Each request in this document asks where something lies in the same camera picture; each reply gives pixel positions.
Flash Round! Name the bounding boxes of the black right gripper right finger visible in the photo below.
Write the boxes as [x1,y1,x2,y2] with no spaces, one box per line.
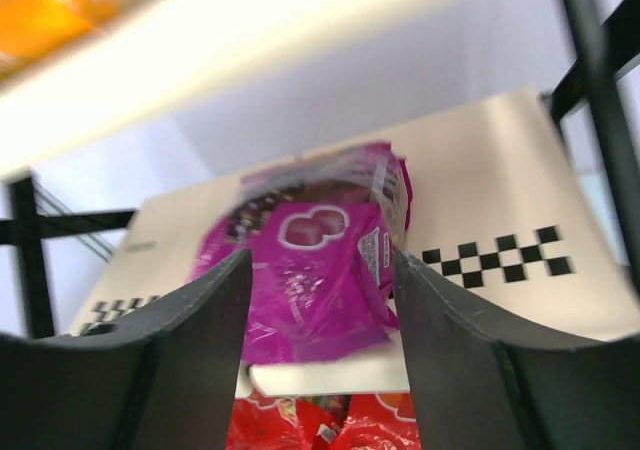
[394,252,639,449]

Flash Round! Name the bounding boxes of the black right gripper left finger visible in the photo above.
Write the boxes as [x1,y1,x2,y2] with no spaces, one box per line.
[1,250,252,449]

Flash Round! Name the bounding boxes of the red fruit gummy bag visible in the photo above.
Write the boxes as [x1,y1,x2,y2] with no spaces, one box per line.
[226,391,351,450]
[331,393,421,450]

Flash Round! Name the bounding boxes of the purple grape gummy bag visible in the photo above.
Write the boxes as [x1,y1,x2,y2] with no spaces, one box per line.
[192,141,412,365]

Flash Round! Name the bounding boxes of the orange mango gummy bag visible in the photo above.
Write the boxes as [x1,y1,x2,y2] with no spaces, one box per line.
[1,0,144,80]

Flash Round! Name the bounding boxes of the beige three-tier shelf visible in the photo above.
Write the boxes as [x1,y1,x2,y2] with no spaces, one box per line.
[0,0,640,399]

